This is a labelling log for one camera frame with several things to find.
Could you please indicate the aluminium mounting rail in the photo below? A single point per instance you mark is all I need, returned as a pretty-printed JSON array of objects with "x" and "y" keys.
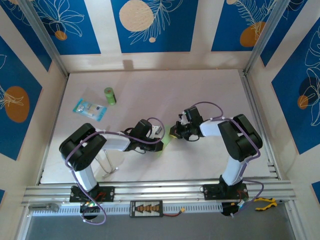
[{"x": 160, "y": 192}]

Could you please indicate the yellow and black pliers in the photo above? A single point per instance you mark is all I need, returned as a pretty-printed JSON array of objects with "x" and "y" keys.
[{"x": 273, "y": 203}]

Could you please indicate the green drink can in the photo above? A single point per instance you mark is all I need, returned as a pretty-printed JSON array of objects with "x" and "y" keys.
[{"x": 110, "y": 96}]

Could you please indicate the aluminium frame post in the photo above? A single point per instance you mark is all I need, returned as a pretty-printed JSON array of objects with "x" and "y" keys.
[
  {"x": 270, "y": 35},
  {"x": 45, "y": 40}
]

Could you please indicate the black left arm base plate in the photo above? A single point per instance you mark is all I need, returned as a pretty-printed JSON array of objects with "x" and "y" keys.
[{"x": 107, "y": 193}]

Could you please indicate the aluminium table side rail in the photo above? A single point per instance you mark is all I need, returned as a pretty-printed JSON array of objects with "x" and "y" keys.
[{"x": 252, "y": 105}]

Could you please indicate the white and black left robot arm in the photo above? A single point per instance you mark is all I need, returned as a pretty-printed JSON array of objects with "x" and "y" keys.
[{"x": 115, "y": 142}]

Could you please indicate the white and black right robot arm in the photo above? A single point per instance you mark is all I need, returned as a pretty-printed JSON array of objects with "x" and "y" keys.
[{"x": 210, "y": 128}]

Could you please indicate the black connector box with lights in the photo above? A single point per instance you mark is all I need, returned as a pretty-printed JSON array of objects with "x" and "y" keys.
[
  {"x": 86, "y": 208},
  {"x": 226, "y": 211}
]

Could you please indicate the light blue snack packet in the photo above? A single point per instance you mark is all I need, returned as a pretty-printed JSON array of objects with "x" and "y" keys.
[{"x": 88, "y": 109}]

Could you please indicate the grey metal bracket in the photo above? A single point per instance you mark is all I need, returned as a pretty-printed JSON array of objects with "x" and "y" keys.
[{"x": 51, "y": 207}]

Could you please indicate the black power distribution board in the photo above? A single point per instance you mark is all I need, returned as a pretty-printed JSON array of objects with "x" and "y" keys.
[{"x": 146, "y": 208}]

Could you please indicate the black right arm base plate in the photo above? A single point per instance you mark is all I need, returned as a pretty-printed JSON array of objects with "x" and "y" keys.
[{"x": 211, "y": 192}]

